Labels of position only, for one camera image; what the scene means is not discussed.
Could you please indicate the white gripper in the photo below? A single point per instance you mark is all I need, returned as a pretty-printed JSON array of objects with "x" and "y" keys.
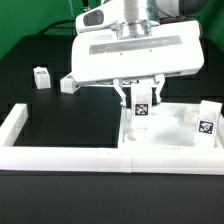
[{"x": 172, "y": 50}]

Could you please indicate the white U-shaped fence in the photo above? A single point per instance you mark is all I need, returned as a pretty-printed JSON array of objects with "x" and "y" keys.
[{"x": 122, "y": 159}]

